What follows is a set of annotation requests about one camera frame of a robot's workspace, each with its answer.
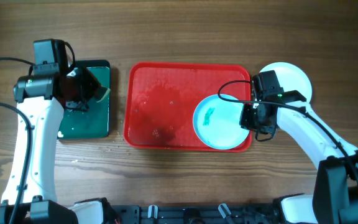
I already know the green yellow sponge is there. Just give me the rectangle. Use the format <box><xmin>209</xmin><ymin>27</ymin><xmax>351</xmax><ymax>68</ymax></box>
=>
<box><xmin>94</xmin><ymin>86</ymin><xmax>111</xmax><ymax>103</ymax></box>

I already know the white plate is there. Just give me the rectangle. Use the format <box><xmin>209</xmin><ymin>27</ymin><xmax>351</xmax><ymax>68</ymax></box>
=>
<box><xmin>260</xmin><ymin>62</ymin><xmax>313</xmax><ymax>103</ymax></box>

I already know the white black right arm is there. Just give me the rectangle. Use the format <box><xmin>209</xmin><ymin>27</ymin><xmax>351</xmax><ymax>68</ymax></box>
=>
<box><xmin>240</xmin><ymin>91</ymin><xmax>358</xmax><ymax>223</ymax></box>

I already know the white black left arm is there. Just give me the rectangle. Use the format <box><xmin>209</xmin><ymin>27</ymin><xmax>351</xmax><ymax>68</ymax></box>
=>
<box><xmin>0</xmin><ymin>67</ymin><xmax>114</xmax><ymax>223</ymax></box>

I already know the black water tray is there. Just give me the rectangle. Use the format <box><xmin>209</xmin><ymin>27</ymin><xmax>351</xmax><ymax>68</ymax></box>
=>
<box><xmin>58</xmin><ymin>60</ymin><xmax>111</xmax><ymax>140</ymax></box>

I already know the red plastic tray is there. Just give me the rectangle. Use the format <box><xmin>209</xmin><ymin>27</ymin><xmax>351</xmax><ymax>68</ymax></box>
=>
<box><xmin>123</xmin><ymin>62</ymin><xmax>250</xmax><ymax>152</ymax></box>

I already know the light blue right plate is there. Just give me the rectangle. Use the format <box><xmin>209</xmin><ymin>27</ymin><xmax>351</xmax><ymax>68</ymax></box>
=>
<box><xmin>193</xmin><ymin>94</ymin><xmax>250</xmax><ymax>151</ymax></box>

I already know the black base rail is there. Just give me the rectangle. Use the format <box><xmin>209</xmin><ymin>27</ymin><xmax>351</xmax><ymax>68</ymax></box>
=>
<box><xmin>112</xmin><ymin>203</ymin><xmax>280</xmax><ymax>224</ymax></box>

